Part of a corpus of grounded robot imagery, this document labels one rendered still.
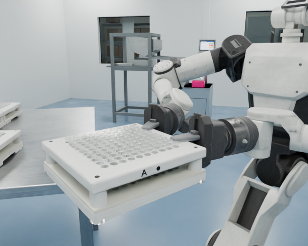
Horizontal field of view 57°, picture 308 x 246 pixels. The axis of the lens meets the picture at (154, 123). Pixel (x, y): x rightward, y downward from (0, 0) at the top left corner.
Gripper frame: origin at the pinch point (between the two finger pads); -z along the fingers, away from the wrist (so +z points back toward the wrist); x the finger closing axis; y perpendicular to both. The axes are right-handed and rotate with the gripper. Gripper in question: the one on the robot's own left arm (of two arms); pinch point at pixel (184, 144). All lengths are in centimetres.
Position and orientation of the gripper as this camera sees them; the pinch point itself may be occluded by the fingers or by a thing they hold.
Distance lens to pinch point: 61.4
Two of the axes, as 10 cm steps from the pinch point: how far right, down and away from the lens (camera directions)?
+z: 8.7, -1.1, 4.8
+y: -4.9, -2.2, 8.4
